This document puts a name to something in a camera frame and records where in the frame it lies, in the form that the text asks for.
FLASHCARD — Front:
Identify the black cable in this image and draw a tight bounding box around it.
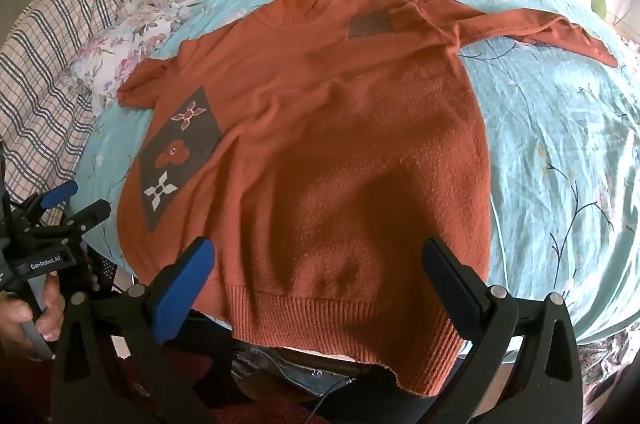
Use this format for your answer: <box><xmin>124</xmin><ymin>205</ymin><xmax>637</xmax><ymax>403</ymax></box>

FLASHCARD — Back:
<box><xmin>305</xmin><ymin>379</ymin><xmax>361</xmax><ymax>424</ymax></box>

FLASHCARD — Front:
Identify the person's left hand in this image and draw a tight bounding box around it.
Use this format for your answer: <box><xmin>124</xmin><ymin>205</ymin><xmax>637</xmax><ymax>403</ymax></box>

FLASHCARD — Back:
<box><xmin>0</xmin><ymin>277</ymin><xmax>66</xmax><ymax>355</ymax></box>

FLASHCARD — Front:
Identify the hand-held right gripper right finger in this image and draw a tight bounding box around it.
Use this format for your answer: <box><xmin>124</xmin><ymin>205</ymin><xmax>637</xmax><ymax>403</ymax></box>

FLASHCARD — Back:
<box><xmin>421</xmin><ymin>237</ymin><xmax>585</xmax><ymax>424</ymax></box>

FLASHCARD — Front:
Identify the orange knit sweater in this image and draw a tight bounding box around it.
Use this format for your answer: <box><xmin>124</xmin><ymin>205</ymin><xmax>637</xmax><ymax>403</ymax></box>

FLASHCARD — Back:
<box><xmin>116</xmin><ymin>0</ymin><xmax>620</xmax><ymax>397</ymax></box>

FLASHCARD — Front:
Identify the light blue floral bed sheet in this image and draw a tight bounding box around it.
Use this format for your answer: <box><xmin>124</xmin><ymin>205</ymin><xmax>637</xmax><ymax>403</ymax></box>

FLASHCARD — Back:
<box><xmin>75</xmin><ymin>0</ymin><xmax>640</xmax><ymax>345</ymax></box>

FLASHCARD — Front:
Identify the pink floral cloth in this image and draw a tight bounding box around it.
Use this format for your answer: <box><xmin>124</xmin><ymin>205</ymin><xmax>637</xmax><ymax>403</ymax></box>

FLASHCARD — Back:
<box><xmin>70</xmin><ymin>0</ymin><xmax>191</xmax><ymax>115</ymax></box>
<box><xmin>577</xmin><ymin>331</ymin><xmax>638</xmax><ymax>407</ymax></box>

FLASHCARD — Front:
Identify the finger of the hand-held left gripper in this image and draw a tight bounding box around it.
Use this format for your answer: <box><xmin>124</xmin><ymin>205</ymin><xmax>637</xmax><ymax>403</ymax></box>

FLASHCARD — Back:
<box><xmin>17</xmin><ymin>181</ymin><xmax>79</xmax><ymax>225</ymax></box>
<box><xmin>30</xmin><ymin>198</ymin><xmax>112</xmax><ymax>246</ymax></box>

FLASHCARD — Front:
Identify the dark red cloth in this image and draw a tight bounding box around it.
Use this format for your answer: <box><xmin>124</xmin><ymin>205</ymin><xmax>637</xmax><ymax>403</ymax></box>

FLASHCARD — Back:
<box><xmin>115</xmin><ymin>334</ymin><xmax>251</xmax><ymax>424</ymax></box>

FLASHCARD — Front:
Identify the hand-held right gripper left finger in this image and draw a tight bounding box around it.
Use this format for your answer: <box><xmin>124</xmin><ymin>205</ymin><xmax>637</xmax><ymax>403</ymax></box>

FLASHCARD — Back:
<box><xmin>50</xmin><ymin>237</ymin><xmax>251</xmax><ymax>424</ymax></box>

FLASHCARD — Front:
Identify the plaid checked cloth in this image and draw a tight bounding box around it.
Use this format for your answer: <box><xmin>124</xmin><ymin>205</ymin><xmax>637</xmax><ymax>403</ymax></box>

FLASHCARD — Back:
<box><xmin>0</xmin><ymin>0</ymin><xmax>146</xmax><ymax>230</ymax></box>

